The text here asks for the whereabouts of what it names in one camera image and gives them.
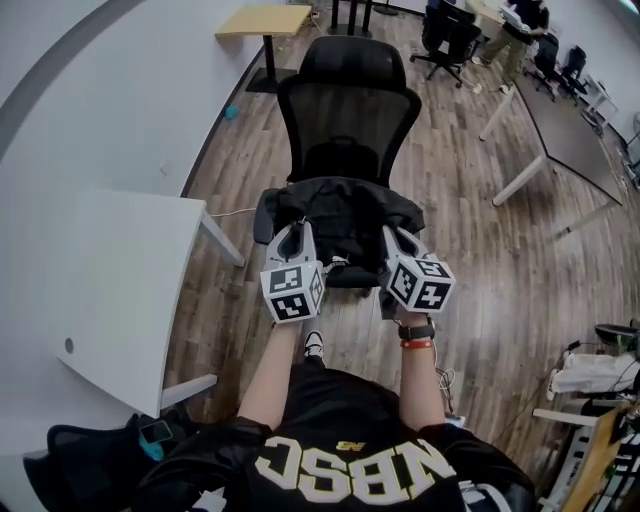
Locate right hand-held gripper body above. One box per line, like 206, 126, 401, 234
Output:
378, 253, 457, 314

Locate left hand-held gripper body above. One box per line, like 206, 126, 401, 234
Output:
259, 252, 329, 325

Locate black backpack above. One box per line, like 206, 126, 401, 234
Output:
257, 177, 426, 321

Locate black mesh office chair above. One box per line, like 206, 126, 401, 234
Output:
252, 35, 426, 291

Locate person's left forearm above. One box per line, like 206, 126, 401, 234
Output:
237, 319, 302, 434

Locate person's right forearm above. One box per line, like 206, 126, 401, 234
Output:
393, 307, 447, 432

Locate black rolling office chair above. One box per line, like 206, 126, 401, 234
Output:
409, 3, 484, 90

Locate black slim chair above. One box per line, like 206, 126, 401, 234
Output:
533, 31, 562, 103
561, 45, 590, 107

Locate black wristwatch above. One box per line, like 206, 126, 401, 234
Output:
397, 322, 437, 342

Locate person's white shoe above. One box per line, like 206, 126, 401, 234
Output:
303, 330, 326, 359

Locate person's black jersey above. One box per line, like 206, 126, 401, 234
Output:
134, 360, 540, 512

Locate grey desk white legs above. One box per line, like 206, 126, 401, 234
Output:
478, 73, 625, 237

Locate smartphone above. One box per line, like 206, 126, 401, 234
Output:
138, 420, 174, 444

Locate white metal rack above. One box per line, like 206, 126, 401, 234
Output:
531, 406, 604, 504

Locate small wooden table black base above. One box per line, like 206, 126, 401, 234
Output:
215, 4, 314, 95

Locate black stand legs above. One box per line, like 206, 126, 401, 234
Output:
329, 0, 375, 37

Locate beige desk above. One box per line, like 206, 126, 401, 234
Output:
464, 0, 507, 32

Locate wooden board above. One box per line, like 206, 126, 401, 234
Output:
561, 403, 632, 512

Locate white floor cable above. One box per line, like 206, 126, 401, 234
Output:
208, 206, 259, 219

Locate tangled white cables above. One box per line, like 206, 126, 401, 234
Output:
433, 366, 457, 402

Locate white metal frame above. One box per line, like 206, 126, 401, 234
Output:
583, 73, 620, 137

